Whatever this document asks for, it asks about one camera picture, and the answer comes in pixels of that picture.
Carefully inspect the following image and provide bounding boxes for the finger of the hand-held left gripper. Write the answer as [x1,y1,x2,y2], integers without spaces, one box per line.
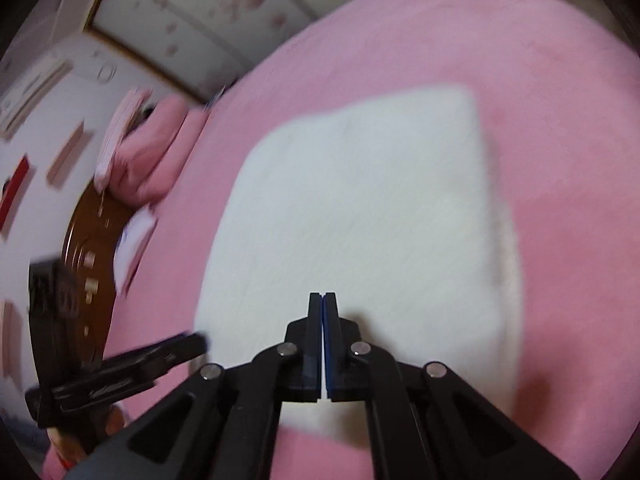
[57,331,210,413]

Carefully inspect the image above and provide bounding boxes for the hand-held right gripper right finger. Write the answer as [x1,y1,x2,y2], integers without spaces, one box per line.
[323,292,581,480]

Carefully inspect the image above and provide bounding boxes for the wooden bed headboard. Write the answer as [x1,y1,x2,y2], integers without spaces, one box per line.
[60,180,162,372]

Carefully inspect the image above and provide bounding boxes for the floral sliding-door wardrobe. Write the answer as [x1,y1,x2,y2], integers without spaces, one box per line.
[82,0,401,104]

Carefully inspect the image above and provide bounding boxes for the pink pillow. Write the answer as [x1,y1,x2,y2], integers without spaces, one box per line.
[94,87,212,207]

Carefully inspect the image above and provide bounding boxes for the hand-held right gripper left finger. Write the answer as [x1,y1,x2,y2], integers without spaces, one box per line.
[65,292,326,480]

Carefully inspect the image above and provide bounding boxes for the red wall picture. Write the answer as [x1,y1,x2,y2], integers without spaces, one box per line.
[0,155,37,240]

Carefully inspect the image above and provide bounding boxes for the wooden wall frame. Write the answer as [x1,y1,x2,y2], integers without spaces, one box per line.
[46,120,94,189]

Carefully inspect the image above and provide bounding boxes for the white and blue cloth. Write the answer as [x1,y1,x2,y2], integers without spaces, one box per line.
[114,209,159,288]

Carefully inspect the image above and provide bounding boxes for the pink fleece bed blanket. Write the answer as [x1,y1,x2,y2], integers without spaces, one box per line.
[40,0,640,480]

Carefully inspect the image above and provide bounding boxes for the white fluffy garment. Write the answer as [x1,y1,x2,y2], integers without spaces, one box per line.
[192,82,524,435]

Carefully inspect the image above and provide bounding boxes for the white wall air conditioner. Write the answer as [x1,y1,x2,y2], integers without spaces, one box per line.
[0,57,72,142]

